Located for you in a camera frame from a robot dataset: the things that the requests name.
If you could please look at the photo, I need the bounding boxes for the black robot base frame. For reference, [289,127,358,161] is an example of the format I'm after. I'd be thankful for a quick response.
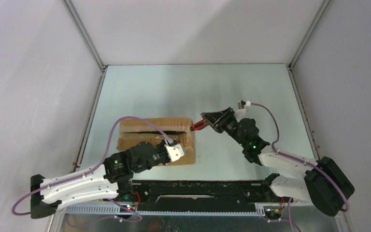
[76,173,327,222]

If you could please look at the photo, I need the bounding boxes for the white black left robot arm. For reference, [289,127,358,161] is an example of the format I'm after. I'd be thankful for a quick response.
[30,141,184,219]

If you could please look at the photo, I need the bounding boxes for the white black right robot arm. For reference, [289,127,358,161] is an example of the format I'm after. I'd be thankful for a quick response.
[201,107,356,217]

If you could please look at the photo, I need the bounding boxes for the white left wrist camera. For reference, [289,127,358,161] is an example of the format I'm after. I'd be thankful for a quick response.
[165,144,185,162]

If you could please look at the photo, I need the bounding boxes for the aluminium left corner post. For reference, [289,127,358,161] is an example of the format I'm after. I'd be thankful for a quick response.
[62,0,106,72]

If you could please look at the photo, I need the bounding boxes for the red black utility knife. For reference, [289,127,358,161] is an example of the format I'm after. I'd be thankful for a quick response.
[190,119,209,131]

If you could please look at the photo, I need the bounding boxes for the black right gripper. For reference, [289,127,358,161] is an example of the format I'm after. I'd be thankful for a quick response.
[201,108,247,148]

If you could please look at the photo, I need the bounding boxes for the aluminium right corner post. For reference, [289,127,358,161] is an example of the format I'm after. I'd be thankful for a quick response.
[288,0,332,70]

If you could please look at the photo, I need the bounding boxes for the brown cardboard express box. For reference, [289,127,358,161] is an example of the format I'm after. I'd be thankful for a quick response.
[116,117,196,166]

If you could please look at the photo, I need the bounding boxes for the aluminium corner post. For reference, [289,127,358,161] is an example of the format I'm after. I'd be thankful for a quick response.
[62,0,106,72]
[288,0,332,70]

